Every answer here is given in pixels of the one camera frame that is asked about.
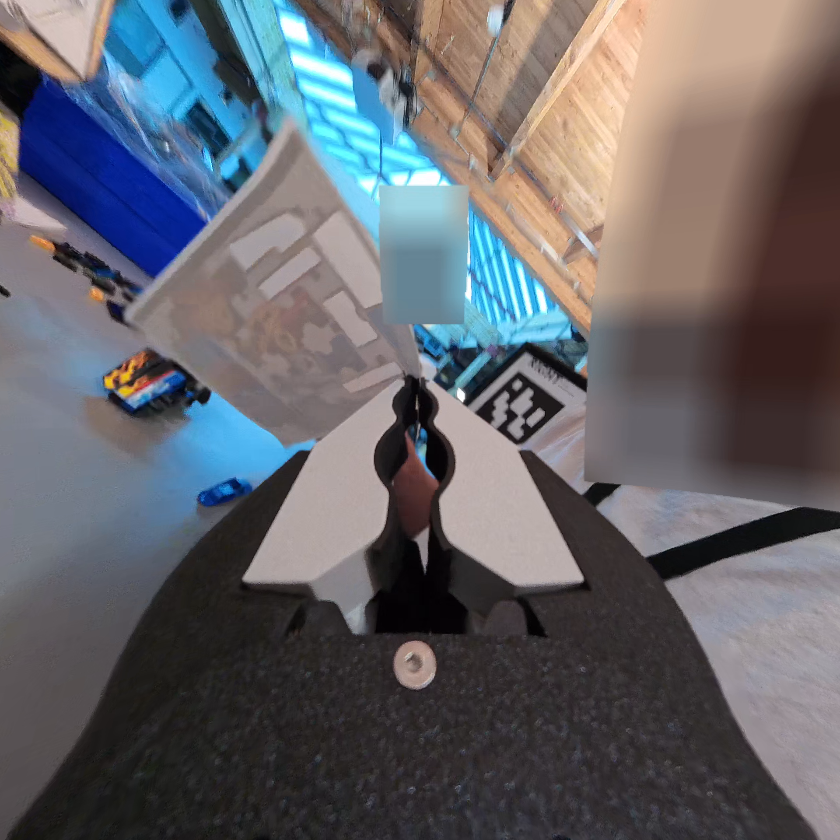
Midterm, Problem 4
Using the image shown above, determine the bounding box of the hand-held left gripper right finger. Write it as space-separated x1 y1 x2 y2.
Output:
413 381 585 634

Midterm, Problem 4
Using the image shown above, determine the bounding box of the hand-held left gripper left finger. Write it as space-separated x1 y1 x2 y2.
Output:
241 377 421 634

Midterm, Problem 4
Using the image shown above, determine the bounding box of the lego sticker sheet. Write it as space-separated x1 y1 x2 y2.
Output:
125 118 421 447

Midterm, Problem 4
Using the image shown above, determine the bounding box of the small blue lego piece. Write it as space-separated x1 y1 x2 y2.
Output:
197 478 253 508

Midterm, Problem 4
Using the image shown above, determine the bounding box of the pile of black lego pins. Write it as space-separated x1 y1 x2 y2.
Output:
29 233 144 322

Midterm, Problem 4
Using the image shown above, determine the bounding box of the person's right hand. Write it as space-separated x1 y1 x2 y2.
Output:
390 434 441 537

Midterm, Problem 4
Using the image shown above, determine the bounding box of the framed marker sign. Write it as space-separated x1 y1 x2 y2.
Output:
462 341 588 447

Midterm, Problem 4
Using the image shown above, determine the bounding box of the black chest harness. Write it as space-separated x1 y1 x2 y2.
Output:
584 482 840 578

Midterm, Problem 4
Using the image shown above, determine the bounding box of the blue plastic crate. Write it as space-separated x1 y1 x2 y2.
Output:
20 75 211 240

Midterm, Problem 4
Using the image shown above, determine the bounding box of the crinkled plastic bag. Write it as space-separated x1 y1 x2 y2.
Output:
66 59 221 194

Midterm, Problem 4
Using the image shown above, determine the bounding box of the ceiling projector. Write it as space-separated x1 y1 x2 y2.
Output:
351 49 411 142

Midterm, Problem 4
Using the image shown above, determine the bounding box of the instruction board on stand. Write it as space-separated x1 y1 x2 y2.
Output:
0 0 116 83

